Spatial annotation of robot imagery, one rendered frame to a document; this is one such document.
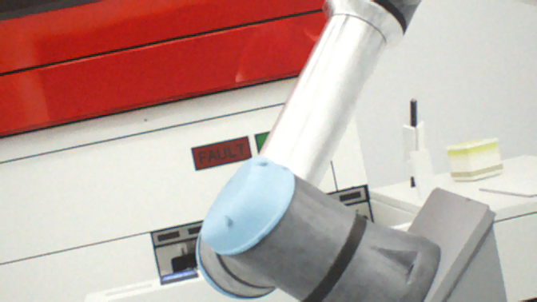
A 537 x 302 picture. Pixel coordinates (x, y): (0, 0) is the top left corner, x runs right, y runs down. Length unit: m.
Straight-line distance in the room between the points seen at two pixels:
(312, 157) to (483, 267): 0.29
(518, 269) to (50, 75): 0.98
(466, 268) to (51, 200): 1.17
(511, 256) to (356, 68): 0.40
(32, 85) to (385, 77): 1.86
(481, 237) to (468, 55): 2.68
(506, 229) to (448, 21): 2.24
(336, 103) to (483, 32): 2.49
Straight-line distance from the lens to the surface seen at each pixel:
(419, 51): 3.69
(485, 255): 1.09
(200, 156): 2.07
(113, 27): 2.03
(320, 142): 1.28
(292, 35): 2.05
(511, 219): 1.55
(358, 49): 1.33
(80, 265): 2.09
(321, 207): 1.10
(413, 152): 1.78
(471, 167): 1.91
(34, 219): 2.09
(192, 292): 1.46
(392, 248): 1.10
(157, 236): 2.08
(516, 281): 1.56
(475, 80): 3.74
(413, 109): 1.75
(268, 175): 1.09
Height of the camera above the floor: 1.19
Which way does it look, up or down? 3 degrees down
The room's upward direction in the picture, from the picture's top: 12 degrees counter-clockwise
